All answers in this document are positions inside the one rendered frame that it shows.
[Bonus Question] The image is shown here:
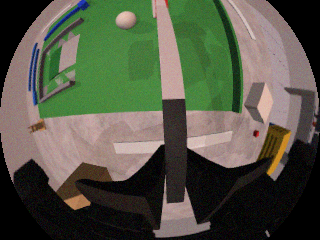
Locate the green flat mat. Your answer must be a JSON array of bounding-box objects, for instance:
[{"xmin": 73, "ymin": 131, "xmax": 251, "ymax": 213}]
[{"xmin": 36, "ymin": 0, "xmax": 233, "ymax": 119}]

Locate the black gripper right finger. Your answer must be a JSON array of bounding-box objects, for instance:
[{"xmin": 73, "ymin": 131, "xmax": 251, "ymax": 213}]
[{"xmin": 185, "ymin": 148, "xmax": 273, "ymax": 224}]

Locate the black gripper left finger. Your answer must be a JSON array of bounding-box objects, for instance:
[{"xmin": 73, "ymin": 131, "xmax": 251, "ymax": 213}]
[{"xmin": 75, "ymin": 144, "xmax": 165, "ymax": 231}]

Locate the white golf ball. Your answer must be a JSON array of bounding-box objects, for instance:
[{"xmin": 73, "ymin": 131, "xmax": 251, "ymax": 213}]
[{"xmin": 116, "ymin": 11, "xmax": 137, "ymax": 29}]

